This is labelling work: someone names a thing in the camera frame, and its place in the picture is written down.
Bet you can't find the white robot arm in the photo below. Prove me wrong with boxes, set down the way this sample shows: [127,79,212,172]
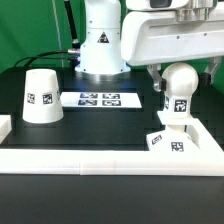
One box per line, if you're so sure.
[76,0,224,91]

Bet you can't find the white U-shaped fence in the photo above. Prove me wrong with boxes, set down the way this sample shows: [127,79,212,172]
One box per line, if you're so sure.
[0,118,224,176]

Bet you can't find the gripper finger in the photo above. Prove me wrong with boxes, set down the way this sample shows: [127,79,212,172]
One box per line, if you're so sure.
[147,64,166,92]
[199,57,222,86]

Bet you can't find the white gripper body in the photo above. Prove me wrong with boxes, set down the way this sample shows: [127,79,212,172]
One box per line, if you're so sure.
[121,0,224,66]

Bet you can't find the white marker plate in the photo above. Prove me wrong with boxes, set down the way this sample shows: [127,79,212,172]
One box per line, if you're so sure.
[61,92,141,109]

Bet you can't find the white lamp bulb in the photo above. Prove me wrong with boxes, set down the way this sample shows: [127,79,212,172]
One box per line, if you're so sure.
[162,62,199,119]

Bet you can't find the grey thin cable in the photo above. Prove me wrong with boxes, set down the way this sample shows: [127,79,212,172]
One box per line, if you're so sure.
[52,0,66,69]

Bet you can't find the black cable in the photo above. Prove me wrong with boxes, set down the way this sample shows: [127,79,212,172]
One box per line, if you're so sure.
[13,0,81,68]

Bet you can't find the white lamp base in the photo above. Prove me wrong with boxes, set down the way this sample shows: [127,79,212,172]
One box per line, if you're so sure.
[146,111,199,153]

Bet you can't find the white lamp shade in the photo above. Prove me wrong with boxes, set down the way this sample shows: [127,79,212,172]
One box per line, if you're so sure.
[22,69,63,124]

